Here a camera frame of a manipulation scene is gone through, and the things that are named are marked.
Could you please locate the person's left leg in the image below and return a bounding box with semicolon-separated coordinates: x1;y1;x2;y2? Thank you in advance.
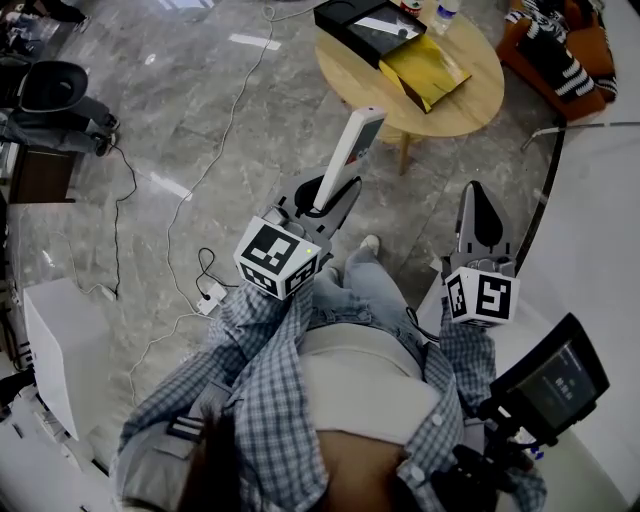
312;267;351;326

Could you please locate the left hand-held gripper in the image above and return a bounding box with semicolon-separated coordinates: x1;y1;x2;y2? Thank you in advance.
232;167;363;302

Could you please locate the orange armchair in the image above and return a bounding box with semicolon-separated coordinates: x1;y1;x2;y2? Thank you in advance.
497;0;621;121

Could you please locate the white power strip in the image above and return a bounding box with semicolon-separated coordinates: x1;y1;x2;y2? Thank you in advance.
195;282;227;316

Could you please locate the long white floor cable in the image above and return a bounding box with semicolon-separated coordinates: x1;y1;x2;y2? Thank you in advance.
164;0;281;314

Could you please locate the black round chair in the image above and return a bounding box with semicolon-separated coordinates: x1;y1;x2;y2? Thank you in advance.
19;59;90;114

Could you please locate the black monitor screen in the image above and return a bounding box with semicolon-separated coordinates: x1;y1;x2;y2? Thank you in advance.
487;313;612;449

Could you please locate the person's left forearm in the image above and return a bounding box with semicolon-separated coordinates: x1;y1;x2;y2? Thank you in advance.
209;284;316;396

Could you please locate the person's right leg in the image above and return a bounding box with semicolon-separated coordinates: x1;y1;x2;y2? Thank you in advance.
342;247;416;341

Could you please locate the person's right forearm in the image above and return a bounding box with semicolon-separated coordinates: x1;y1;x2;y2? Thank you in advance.
439;309;499;416

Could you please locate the black camera rig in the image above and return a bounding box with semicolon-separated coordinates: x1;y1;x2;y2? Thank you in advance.
432;414;544;506

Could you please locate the white remote control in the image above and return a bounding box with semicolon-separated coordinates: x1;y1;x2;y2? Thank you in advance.
312;106;389;210

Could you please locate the person's leg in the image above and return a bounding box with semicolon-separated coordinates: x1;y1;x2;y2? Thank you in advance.
342;247;416;341
312;267;351;326

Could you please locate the black white striped cushion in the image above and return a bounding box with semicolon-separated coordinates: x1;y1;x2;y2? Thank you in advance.
504;0;619;104

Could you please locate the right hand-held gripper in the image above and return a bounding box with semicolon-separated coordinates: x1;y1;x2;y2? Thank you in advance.
440;179;522;329

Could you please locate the white power strip cable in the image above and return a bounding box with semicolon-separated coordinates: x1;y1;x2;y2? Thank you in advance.
127;310;211;409

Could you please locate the person's torso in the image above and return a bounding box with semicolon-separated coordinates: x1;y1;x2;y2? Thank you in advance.
112;294;549;512

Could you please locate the long black floor cable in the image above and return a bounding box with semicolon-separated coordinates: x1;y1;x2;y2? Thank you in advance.
107;142;139;301

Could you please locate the large white rectangular block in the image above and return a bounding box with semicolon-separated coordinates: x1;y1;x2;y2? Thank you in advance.
22;277;111;441

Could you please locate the round wooden side table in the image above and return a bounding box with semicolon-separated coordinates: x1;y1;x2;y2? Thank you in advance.
313;9;506;176

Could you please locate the black tray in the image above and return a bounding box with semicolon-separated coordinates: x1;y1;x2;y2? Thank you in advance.
313;0;429;70

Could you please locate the grey metal rod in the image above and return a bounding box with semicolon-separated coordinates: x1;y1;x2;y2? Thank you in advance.
519;119;640;154

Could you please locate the short black looped cable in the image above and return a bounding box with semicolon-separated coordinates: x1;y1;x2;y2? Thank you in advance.
194;247;241;304

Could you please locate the blue label water bottle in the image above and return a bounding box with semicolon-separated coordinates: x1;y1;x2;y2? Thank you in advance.
433;0;462;36

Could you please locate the brown wooden cabinet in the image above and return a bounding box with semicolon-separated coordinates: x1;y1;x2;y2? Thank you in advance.
8;144;79;205

